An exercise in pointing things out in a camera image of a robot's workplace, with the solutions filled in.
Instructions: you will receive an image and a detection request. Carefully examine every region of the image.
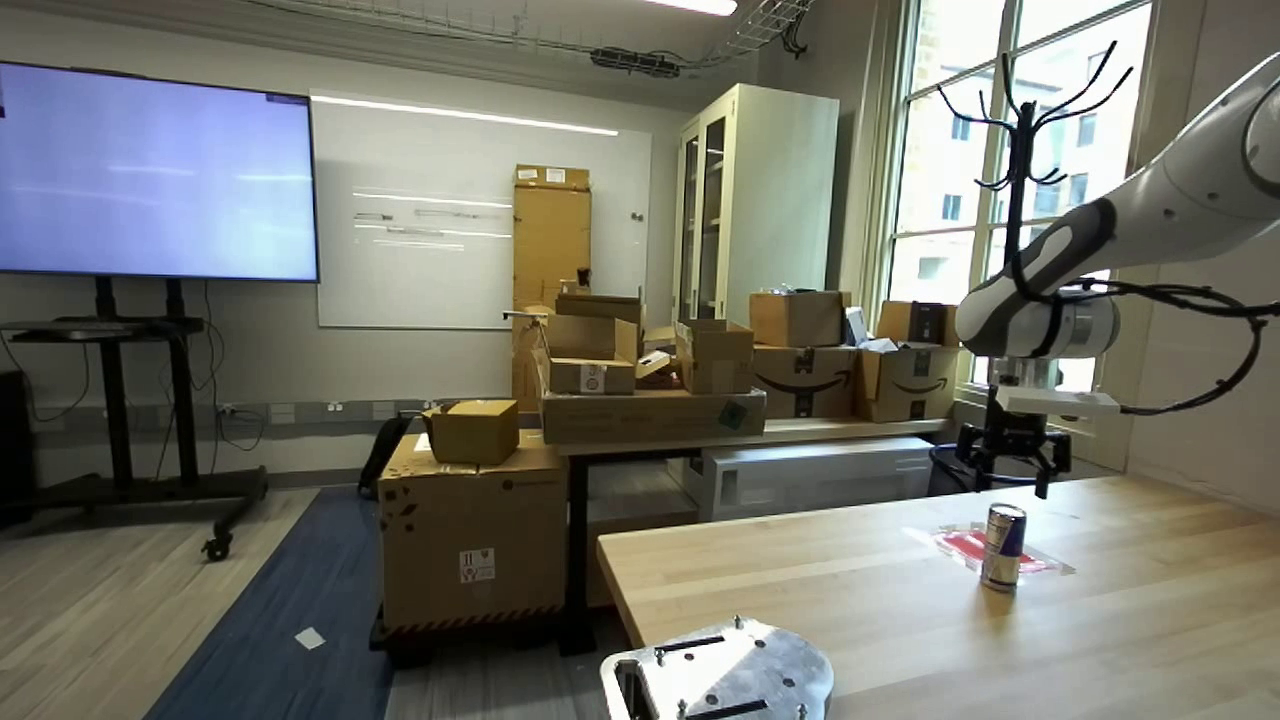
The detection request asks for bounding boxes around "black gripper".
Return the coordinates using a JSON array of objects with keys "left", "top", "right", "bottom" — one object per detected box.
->
[{"left": 965, "top": 406, "right": 1071, "bottom": 503}]

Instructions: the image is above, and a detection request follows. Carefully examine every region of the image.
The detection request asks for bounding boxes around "silver blue energy drink can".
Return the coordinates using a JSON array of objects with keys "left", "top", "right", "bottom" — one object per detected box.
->
[{"left": 980, "top": 501, "right": 1032, "bottom": 590}]

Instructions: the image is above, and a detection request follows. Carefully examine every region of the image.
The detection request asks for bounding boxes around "flat metal plate with slots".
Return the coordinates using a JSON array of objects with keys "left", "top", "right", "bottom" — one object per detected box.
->
[{"left": 598, "top": 614, "right": 841, "bottom": 720}]

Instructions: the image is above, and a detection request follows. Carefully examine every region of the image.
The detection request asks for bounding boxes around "red and white paper sheet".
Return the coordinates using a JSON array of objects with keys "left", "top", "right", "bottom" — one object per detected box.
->
[{"left": 932, "top": 520, "right": 1078, "bottom": 581}]

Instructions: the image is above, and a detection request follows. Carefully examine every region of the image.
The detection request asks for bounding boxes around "cardboard box with smile logo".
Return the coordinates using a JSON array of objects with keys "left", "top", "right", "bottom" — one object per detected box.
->
[
  {"left": 751, "top": 342, "right": 866, "bottom": 425},
  {"left": 858, "top": 341, "right": 961, "bottom": 425}
]

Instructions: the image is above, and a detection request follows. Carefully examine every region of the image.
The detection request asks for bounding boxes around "cardboard box with dark opening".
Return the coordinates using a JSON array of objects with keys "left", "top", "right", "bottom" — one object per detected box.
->
[{"left": 872, "top": 297, "right": 961, "bottom": 350}]

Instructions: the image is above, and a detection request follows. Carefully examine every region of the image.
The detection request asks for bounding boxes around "black coat rack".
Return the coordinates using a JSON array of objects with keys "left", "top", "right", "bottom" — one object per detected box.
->
[{"left": 932, "top": 34, "right": 1136, "bottom": 403}]

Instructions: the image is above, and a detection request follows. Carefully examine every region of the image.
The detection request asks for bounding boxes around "narrow brown cardboard box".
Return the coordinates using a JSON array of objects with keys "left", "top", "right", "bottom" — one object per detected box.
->
[{"left": 686, "top": 314, "right": 756, "bottom": 401}]

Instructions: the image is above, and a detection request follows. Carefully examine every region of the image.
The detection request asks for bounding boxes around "large paned window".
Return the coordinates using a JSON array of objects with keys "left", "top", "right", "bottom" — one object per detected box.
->
[{"left": 883, "top": 0, "right": 1155, "bottom": 397}]

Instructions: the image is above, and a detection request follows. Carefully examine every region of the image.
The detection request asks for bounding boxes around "white cabinet with glass doors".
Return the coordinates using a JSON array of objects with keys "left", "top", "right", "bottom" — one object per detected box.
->
[{"left": 674, "top": 80, "right": 846, "bottom": 332}]

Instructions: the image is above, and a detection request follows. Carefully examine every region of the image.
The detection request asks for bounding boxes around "long flat cardboard box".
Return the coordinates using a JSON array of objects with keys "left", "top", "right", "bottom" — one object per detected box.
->
[{"left": 541, "top": 388, "right": 774, "bottom": 452}]

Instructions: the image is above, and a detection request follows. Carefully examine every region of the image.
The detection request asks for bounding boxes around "cardboard box with white label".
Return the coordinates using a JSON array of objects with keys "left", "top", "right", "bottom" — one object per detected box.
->
[{"left": 543, "top": 357, "right": 641, "bottom": 401}]

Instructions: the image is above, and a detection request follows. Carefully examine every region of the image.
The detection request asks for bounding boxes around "plain brown cardboard box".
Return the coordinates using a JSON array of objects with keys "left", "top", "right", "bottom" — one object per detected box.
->
[{"left": 553, "top": 291, "right": 646, "bottom": 364}]

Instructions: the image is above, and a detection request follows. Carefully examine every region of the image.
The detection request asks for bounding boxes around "tall upright cardboard box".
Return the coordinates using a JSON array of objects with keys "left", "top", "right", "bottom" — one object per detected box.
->
[{"left": 511, "top": 158, "right": 598, "bottom": 314}]

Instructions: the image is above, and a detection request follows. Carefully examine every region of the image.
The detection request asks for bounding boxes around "small open cardboard box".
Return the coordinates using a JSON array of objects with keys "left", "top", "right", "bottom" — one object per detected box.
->
[{"left": 423, "top": 397, "right": 524, "bottom": 466}]

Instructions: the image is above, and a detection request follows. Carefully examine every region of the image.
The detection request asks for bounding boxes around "large cardboard box with label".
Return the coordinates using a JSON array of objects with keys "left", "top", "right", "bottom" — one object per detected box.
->
[{"left": 375, "top": 427, "right": 571, "bottom": 645}]

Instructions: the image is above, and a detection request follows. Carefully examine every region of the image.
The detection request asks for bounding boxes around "black rolling display stand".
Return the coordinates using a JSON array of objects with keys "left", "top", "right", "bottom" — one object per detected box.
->
[{"left": 5, "top": 274, "right": 274, "bottom": 563}]

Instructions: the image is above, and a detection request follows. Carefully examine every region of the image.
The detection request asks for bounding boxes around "large flat screen display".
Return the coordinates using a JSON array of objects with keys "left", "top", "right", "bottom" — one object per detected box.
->
[{"left": 0, "top": 56, "right": 323, "bottom": 289}]

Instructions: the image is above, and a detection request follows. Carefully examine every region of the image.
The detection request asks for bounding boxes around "black speaker box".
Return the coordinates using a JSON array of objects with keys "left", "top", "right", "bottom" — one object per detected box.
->
[{"left": 0, "top": 369, "right": 41, "bottom": 527}]

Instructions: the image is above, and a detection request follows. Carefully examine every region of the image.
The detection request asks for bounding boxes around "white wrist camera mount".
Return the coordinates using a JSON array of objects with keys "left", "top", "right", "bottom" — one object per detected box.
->
[{"left": 992, "top": 380, "right": 1119, "bottom": 418}]

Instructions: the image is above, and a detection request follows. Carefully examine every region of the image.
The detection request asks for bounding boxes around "white wall radiator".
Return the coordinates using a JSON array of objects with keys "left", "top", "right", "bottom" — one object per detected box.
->
[{"left": 697, "top": 437, "right": 936, "bottom": 520}]

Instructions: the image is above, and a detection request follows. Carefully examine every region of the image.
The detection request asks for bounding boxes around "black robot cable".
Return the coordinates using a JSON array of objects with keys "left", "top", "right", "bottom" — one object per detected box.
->
[{"left": 1065, "top": 274, "right": 1271, "bottom": 418}]

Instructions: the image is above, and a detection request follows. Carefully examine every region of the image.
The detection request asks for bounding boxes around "black frame side table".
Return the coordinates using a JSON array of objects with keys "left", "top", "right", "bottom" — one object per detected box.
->
[{"left": 553, "top": 417, "right": 954, "bottom": 657}]

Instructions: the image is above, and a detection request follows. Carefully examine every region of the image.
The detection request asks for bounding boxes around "wall whiteboard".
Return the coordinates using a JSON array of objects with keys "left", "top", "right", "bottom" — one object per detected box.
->
[{"left": 310, "top": 90, "right": 658, "bottom": 332}]

